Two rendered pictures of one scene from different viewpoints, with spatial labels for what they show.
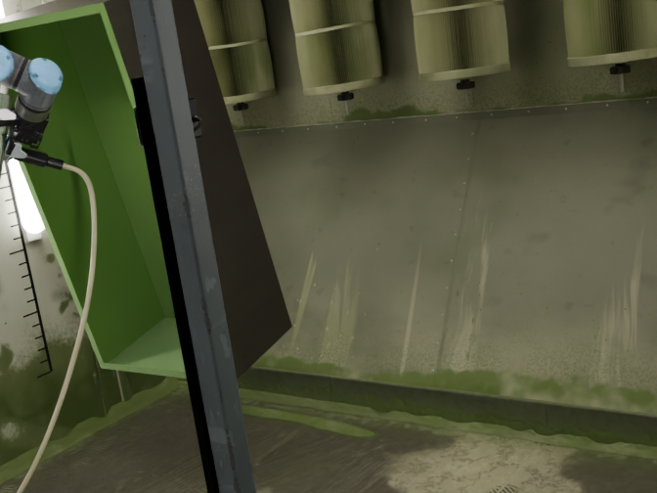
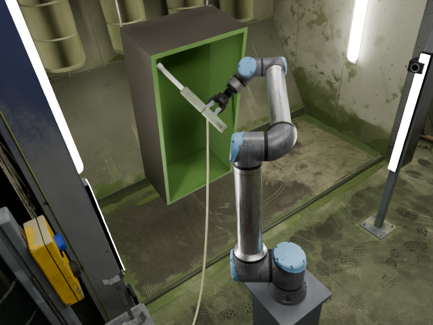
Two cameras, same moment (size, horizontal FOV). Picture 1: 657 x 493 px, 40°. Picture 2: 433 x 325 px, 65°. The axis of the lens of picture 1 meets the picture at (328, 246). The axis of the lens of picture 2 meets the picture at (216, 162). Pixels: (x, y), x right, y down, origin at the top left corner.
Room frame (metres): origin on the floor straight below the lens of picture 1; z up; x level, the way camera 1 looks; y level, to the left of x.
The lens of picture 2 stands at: (1.98, 2.36, 2.18)
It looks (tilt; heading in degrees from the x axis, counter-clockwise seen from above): 37 degrees down; 293
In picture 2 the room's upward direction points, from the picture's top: 6 degrees counter-clockwise
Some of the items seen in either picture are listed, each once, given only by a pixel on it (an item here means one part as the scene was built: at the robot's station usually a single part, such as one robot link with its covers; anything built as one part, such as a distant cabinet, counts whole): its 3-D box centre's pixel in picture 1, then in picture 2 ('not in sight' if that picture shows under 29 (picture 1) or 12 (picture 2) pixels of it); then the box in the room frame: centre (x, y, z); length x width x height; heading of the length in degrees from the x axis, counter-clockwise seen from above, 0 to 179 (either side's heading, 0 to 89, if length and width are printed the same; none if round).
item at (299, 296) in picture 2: not in sight; (287, 282); (2.08, 1.38, 0.69); 0.19 x 0.19 x 0.10
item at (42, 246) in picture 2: not in sight; (54, 262); (2.66, 1.98, 1.42); 0.12 x 0.06 x 0.26; 143
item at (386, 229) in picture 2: not in sight; (377, 226); (1.53, 0.23, 0.01); 0.20 x 0.20 x 0.01; 53
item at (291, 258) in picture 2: not in sight; (287, 264); (2.09, 1.39, 0.83); 0.17 x 0.15 x 0.18; 15
